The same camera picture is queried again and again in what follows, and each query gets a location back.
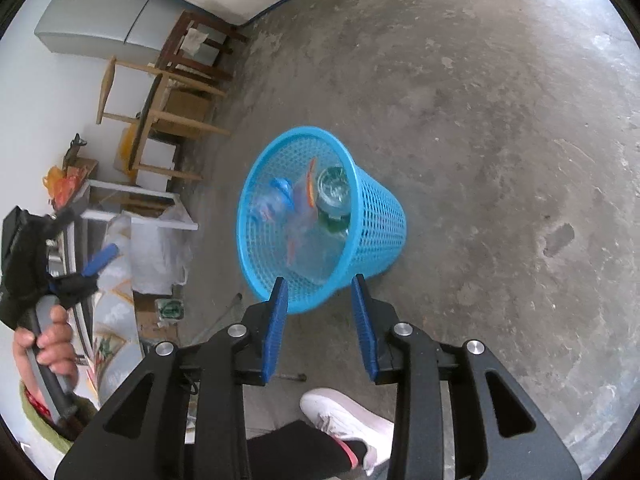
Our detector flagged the dark wooden stool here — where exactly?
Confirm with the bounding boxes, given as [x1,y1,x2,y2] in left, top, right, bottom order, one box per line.
[155,10,248,82]

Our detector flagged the green labelled plastic bottle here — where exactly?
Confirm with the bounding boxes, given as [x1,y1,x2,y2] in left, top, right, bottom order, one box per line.
[316,166,352,240]

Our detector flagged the fruit pattern tablecloth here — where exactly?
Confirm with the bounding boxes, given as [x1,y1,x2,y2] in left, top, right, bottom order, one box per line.
[74,259,147,406]

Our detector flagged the silver refrigerator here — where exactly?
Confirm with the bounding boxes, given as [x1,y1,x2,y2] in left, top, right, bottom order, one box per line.
[35,0,183,65]

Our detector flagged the blue mesh trash basket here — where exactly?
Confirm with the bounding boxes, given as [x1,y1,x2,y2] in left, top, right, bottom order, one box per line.
[236,126,407,314]

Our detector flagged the green fuzzy sleeve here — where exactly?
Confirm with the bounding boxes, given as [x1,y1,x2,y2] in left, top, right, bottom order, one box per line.
[20,382,98,454]

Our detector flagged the white sneaker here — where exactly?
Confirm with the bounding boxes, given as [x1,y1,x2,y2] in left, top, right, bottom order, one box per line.
[299,388,394,477]

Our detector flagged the white plastic sacks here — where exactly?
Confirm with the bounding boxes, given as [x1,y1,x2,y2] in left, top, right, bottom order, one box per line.
[98,212,191,296]

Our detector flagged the right wooden chair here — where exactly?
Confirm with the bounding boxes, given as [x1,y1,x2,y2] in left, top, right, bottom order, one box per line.
[96,56,231,181]

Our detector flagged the blue wrapper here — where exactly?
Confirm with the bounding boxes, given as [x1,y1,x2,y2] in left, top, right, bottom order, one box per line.
[250,178,294,223]

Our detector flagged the white side table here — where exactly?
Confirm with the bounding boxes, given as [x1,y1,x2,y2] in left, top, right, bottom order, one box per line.
[60,179,198,272]

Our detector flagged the person's left hand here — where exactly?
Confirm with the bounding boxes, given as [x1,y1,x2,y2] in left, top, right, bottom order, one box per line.
[13,306,78,404]

